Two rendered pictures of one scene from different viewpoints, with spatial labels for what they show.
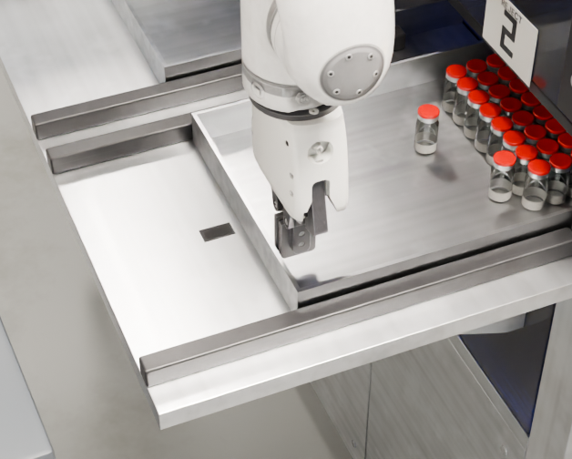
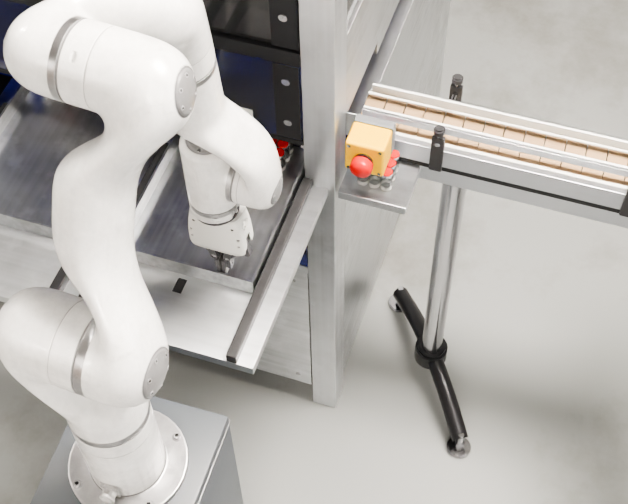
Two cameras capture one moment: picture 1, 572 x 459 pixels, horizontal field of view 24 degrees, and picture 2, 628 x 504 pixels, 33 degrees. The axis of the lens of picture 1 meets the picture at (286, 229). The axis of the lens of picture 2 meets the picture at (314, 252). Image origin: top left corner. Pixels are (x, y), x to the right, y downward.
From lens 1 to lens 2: 1.01 m
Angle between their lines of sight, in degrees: 33
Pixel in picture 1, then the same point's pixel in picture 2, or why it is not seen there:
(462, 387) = not seen: hidden behind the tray
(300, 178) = (242, 239)
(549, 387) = (314, 241)
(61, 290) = not seen: outside the picture
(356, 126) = (172, 195)
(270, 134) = (217, 231)
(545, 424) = (317, 257)
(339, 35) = (275, 181)
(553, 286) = (319, 204)
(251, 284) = (220, 294)
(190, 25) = (40, 203)
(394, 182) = not seen: hidden behind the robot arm
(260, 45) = (215, 202)
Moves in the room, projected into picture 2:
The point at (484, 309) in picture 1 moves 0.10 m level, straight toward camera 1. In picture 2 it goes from (307, 233) to (341, 269)
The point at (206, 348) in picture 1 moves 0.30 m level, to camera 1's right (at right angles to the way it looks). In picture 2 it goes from (244, 331) to (358, 221)
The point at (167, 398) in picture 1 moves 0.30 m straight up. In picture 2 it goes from (247, 361) to (233, 257)
